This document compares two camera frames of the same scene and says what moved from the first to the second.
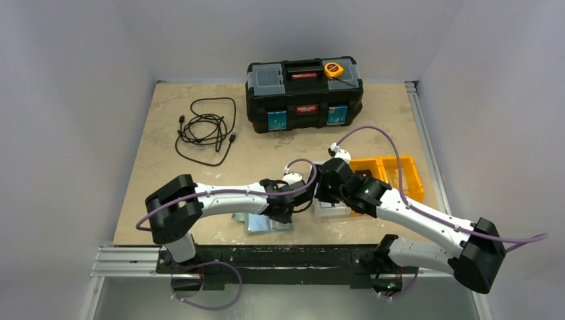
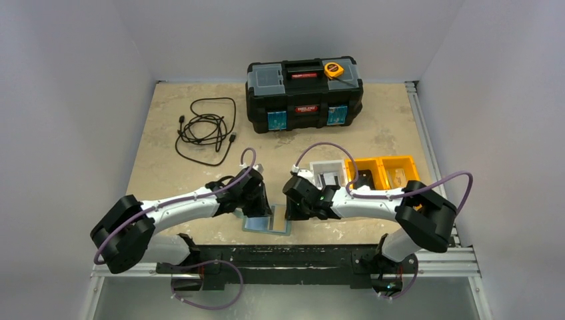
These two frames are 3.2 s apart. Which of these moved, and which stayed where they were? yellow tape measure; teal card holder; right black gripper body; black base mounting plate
Moved: right black gripper body
Stayed: yellow tape measure; black base mounting plate; teal card holder
